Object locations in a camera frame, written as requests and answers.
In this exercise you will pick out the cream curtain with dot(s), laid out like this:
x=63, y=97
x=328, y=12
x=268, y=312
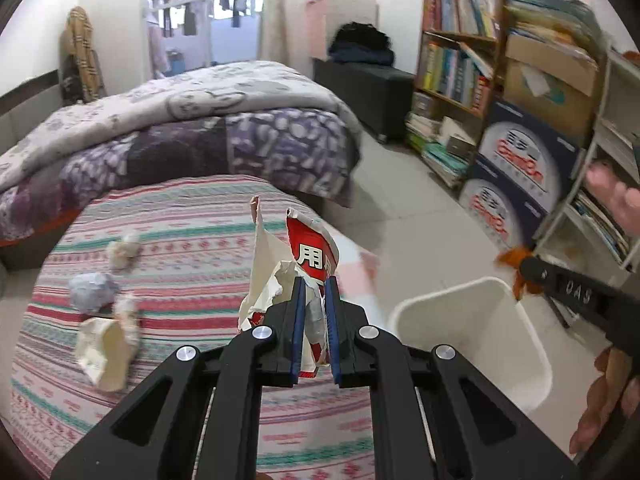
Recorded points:
x=274, y=15

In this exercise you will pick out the plaid coat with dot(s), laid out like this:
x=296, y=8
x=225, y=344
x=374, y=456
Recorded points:
x=82, y=45

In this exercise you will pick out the stack of books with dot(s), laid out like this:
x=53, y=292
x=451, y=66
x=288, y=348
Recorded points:
x=440, y=160

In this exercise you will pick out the row of thin books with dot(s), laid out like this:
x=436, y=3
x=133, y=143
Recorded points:
x=600, y=225

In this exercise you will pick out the orange peel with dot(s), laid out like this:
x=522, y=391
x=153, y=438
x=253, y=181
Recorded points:
x=510, y=257

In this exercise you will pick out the purple patterned blanket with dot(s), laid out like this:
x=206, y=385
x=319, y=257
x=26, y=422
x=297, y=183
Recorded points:
x=280, y=145

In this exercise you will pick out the red paper cup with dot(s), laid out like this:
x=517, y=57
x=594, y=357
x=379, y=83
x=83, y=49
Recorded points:
x=310, y=255

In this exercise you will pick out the white balcony door frame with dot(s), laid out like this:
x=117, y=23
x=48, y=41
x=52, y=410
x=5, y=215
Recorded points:
x=207, y=20

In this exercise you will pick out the blue white carton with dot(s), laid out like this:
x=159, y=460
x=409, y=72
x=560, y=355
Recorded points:
x=525, y=155
x=495, y=210

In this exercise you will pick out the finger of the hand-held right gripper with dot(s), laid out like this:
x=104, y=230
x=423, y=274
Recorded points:
x=537, y=272

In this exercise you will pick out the dark clothes pile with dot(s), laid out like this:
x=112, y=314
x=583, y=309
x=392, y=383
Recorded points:
x=360, y=40

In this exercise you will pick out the white metal shelf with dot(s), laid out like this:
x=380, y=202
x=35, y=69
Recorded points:
x=625, y=62

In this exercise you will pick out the patterned striped tablecloth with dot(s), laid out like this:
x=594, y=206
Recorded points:
x=190, y=260

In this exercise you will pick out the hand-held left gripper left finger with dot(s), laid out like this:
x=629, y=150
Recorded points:
x=298, y=330

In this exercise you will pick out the pink blurry object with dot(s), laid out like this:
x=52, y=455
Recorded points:
x=615, y=200

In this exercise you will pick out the black storage bench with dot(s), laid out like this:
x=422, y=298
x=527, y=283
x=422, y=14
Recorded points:
x=370, y=95

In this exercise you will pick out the grey upholstered bed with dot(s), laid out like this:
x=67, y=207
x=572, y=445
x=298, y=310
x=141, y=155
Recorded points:
x=20, y=110

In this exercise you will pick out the wooden bookshelf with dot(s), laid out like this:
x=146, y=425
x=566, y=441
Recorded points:
x=465, y=37

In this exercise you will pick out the pink cabinet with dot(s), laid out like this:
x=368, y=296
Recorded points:
x=345, y=10

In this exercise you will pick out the white plastic bin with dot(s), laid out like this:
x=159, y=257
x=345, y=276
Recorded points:
x=500, y=340

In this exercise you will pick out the grey printed quilt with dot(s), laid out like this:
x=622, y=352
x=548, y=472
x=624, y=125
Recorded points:
x=175, y=100

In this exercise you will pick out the row of colourful books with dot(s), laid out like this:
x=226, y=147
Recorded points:
x=460, y=10
x=450, y=77

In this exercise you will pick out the black bag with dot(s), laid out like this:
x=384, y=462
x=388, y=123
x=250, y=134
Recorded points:
x=70, y=80

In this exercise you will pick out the crumpled blue-grey paper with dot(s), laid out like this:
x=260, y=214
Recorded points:
x=92, y=290

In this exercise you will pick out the row of hanging clothes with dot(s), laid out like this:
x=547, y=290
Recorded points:
x=190, y=17

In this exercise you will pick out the white crushed paper cup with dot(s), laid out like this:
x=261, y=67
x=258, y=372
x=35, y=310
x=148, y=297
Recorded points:
x=107, y=355

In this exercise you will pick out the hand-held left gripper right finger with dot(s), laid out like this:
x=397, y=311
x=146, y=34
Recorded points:
x=332, y=330

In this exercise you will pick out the person's right hand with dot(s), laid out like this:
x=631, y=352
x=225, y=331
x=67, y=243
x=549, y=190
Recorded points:
x=607, y=385

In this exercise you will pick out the crumpled white tissue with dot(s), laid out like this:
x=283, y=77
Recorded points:
x=124, y=252

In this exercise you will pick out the stack of papers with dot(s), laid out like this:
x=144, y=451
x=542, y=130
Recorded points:
x=550, y=15

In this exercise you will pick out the brown cardboard box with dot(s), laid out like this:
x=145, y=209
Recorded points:
x=550, y=95

